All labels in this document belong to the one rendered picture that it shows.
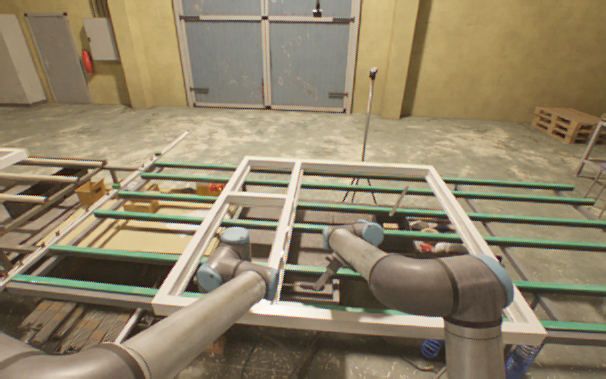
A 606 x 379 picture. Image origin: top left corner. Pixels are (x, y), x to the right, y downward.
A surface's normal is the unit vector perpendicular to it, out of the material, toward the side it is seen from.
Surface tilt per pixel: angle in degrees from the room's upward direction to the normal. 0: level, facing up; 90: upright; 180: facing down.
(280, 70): 90
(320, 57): 90
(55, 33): 90
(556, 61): 90
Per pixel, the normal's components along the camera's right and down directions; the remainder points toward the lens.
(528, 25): -0.09, 0.48
